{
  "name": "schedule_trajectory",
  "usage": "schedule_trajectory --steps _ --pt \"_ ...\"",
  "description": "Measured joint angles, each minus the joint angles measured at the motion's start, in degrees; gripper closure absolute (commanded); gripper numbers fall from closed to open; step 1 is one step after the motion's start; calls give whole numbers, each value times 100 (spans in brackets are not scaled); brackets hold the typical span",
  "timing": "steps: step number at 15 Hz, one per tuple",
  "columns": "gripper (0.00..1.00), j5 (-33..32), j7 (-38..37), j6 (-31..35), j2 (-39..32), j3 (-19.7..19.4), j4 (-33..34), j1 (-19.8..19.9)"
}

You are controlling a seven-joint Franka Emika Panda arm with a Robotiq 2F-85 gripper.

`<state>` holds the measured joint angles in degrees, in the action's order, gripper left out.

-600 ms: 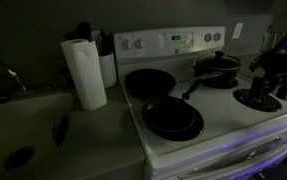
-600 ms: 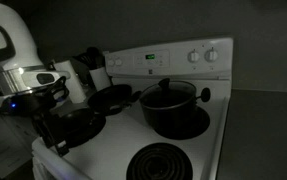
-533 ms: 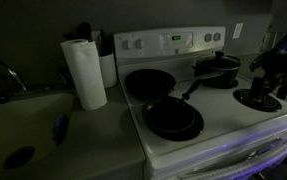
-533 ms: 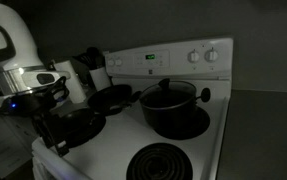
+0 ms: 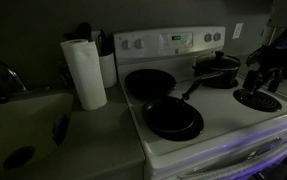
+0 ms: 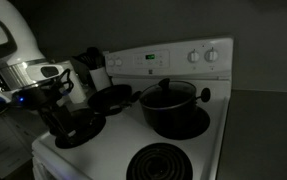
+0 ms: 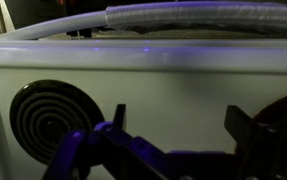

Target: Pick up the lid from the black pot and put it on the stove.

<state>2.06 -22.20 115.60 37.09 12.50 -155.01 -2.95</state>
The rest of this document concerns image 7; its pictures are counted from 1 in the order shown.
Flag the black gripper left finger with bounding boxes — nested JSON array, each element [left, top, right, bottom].
[[42, 103, 171, 180]]

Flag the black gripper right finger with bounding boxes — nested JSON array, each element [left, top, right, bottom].
[[224, 104, 284, 180]]

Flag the white electric stove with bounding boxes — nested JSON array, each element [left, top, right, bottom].
[[0, 38, 287, 180]]

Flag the coil burner under small pan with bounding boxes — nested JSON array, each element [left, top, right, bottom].
[[236, 90, 287, 180]]

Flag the bare black coil burner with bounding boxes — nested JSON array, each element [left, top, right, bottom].
[[9, 79, 106, 167]]

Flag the white oven door handle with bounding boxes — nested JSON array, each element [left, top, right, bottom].
[[0, 9, 110, 42]]

